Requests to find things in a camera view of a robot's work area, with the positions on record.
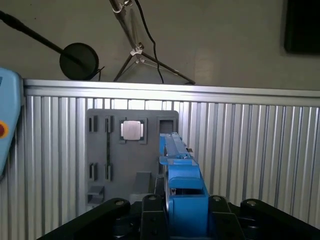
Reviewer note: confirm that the hard disk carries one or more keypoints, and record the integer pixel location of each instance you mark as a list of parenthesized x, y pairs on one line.
[(185, 175)]

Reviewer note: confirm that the pale blue teach pendant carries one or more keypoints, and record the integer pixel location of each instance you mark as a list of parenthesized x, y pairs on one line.
[(10, 112)]

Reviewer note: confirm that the silver camera tripod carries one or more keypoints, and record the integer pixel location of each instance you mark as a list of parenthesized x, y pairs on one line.
[(125, 27)]

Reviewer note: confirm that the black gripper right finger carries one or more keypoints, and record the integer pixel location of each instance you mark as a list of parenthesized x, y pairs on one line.
[(222, 220)]

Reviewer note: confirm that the grey plastic parts rack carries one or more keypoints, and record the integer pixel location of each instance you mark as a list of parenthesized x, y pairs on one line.
[(130, 155)]

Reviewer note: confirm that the silver CPU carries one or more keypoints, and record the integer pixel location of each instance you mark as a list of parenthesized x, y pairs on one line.
[(132, 130)]

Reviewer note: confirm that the black round-based gooseneck stand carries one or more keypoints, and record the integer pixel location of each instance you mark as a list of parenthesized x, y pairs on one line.
[(78, 61)]

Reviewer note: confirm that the black flat panel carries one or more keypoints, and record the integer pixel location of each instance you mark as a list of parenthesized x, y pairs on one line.
[(303, 25)]

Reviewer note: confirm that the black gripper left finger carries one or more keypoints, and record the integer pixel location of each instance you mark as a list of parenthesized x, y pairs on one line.
[(153, 220)]

